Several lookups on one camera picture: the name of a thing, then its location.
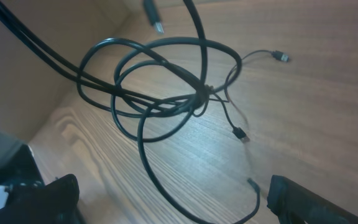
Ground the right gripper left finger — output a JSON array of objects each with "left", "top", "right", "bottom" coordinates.
[{"left": 0, "top": 174, "right": 80, "bottom": 224}]

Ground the black usb cable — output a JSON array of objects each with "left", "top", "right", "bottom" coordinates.
[{"left": 0, "top": 0, "right": 291, "bottom": 224}]

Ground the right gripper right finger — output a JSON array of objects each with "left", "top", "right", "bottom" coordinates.
[{"left": 267, "top": 175, "right": 358, "bottom": 224}]

